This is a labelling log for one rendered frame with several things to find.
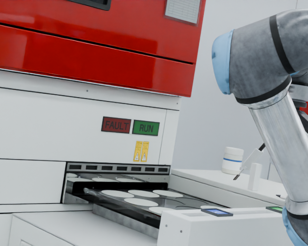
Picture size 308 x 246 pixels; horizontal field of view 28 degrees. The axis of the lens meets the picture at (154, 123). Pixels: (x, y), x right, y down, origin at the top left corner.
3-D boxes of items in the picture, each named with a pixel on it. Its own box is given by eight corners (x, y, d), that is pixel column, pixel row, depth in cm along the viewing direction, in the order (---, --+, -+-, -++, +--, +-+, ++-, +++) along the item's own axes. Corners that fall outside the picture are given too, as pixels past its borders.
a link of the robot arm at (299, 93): (316, 88, 164) (298, 84, 158) (313, 105, 164) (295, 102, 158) (293, 85, 169) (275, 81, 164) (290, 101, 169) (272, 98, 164)
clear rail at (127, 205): (81, 191, 187) (82, 187, 187) (85, 191, 188) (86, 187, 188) (165, 223, 160) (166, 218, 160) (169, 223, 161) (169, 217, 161)
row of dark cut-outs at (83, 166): (65, 170, 186) (66, 162, 186) (167, 173, 216) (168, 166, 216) (66, 171, 186) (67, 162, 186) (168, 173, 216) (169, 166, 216)
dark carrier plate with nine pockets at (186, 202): (88, 191, 187) (88, 189, 187) (167, 190, 211) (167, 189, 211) (165, 219, 163) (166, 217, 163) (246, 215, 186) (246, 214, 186)
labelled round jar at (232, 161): (217, 171, 230) (221, 146, 230) (229, 171, 235) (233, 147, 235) (231, 174, 225) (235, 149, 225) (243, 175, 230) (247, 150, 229)
